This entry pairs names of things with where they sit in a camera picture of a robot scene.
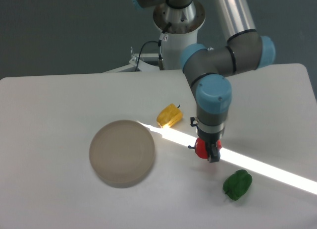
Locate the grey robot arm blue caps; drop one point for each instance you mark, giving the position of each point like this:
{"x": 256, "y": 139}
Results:
{"x": 206, "y": 70}

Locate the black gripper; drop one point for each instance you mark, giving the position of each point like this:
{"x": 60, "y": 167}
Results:
{"x": 210, "y": 129}

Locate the red toy pepper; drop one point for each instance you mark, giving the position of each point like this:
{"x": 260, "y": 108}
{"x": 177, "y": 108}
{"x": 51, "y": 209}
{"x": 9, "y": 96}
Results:
{"x": 201, "y": 148}

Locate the beige round plate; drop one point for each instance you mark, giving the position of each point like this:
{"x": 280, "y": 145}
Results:
{"x": 122, "y": 153}

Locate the green toy pepper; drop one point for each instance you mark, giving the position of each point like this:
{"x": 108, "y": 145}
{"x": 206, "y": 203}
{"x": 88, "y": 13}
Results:
{"x": 237, "y": 184}

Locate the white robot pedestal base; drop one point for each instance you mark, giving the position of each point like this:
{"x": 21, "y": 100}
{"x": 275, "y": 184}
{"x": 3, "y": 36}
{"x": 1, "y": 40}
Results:
{"x": 178, "y": 29}

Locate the yellow toy pepper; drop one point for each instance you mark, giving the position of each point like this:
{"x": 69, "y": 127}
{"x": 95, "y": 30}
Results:
{"x": 169, "y": 116}

